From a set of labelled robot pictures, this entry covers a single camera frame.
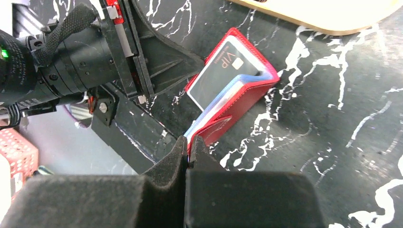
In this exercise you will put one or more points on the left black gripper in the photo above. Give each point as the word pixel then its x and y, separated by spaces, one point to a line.
pixel 91 47

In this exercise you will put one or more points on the red perforated basket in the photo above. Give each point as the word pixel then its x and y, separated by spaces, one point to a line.
pixel 20 153

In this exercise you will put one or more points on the orange oval tray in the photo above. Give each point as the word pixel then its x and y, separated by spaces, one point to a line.
pixel 331 17

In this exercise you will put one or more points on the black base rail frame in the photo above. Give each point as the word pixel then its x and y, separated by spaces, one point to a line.
pixel 131 132

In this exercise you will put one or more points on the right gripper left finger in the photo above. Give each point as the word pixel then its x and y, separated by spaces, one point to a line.
pixel 154 199

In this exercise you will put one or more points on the red card holder wallet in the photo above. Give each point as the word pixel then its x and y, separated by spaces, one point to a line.
pixel 234 100

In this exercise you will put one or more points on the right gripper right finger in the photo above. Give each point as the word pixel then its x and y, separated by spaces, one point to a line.
pixel 216 198

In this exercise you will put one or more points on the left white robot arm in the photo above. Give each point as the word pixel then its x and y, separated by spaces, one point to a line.
pixel 18 69

